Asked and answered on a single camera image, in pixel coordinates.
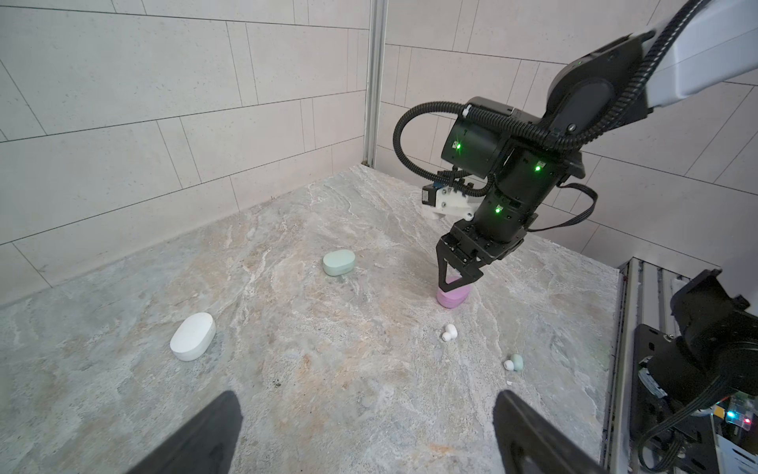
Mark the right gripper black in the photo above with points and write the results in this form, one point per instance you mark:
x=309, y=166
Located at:
x=467, y=251

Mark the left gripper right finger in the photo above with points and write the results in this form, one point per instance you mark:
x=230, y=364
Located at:
x=528, y=443

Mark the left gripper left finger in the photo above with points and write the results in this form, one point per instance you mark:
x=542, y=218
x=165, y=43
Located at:
x=204, y=444

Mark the pink earbud charging case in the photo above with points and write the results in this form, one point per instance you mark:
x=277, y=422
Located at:
x=454, y=298

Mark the green earbud charging case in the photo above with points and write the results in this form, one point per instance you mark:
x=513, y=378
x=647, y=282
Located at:
x=338, y=263

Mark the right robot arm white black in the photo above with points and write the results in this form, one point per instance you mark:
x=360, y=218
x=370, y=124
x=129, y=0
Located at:
x=512, y=161

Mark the white earbud charging case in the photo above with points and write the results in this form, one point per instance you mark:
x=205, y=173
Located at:
x=193, y=337

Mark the right green circuit board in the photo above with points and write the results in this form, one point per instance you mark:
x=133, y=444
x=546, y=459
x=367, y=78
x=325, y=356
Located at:
x=735, y=424

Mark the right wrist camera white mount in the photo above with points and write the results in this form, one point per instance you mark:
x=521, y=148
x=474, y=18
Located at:
x=439, y=201

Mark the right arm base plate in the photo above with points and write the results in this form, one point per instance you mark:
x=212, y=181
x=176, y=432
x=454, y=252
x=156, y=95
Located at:
x=680, y=381

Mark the aluminium rail frame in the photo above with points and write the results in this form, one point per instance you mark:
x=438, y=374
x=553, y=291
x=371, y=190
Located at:
x=644, y=296

